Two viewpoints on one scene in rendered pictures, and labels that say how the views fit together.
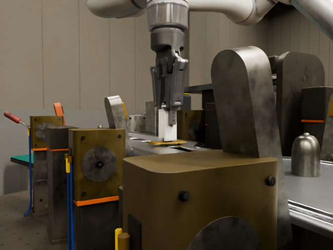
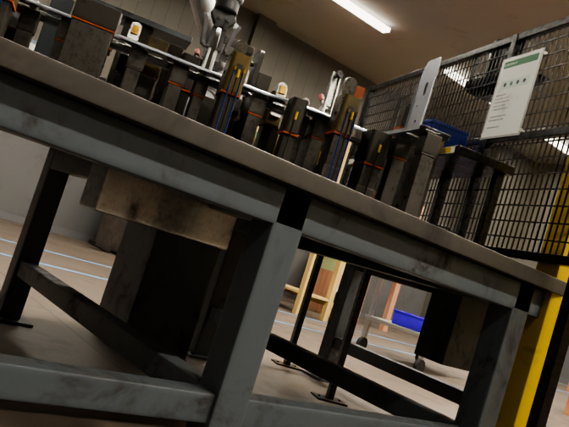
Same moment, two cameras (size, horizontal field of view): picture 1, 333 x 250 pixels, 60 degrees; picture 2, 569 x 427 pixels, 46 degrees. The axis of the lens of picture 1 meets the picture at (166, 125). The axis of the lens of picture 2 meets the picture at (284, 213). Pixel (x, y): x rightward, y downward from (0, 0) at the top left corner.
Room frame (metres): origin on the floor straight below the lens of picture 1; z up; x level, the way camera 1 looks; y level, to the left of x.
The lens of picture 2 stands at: (-0.15, 1.97, 0.52)
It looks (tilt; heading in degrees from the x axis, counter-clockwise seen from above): 4 degrees up; 282
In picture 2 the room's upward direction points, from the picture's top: 18 degrees clockwise
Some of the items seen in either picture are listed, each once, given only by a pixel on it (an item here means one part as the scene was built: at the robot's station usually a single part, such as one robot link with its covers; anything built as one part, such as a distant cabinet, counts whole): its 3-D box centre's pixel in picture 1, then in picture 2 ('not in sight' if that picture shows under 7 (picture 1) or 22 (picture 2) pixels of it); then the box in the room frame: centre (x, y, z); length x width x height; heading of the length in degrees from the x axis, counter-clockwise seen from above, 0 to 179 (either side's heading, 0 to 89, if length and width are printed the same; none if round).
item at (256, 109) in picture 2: not in sight; (242, 140); (0.48, -0.09, 0.84); 0.12 x 0.05 x 0.29; 119
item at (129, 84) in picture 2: not in sight; (124, 97); (0.83, 0.10, 0.84); 0.12 x 0.05 x 0.29; 119
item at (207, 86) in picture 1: (219, 88); (140, 24); (1.00, -0.18, 1.16); 0.37 x 0.14 x 0.02; 29
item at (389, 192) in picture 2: not in sight; (389, 183); (0.00, -0.13, 0.84); 0.05 x 0.05 x 0.29; 29
